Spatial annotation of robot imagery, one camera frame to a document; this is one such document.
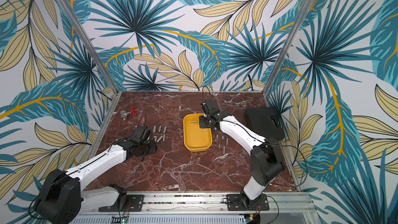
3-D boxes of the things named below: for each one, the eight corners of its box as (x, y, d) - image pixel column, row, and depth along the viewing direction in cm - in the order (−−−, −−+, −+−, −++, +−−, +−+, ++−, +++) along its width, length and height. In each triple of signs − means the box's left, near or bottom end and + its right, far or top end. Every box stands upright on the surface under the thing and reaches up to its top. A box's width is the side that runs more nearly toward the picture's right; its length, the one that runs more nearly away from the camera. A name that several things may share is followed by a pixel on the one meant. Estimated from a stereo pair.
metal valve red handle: (122, 121, 105) (119, 117, 101) (121, 114, 108) (118, 110, 104) (137, 116, 108) (135, 112, 104) (136, 110, 111) (134, 105, 107)
